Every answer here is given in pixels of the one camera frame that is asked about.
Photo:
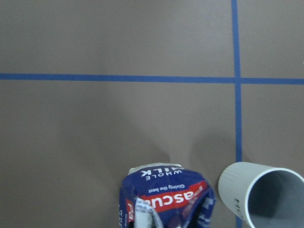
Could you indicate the blue white milk carton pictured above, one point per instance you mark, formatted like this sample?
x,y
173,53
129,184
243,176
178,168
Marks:
x,y
165,195

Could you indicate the white plastic mug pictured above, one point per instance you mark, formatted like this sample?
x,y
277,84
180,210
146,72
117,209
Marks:
x,y
263,196

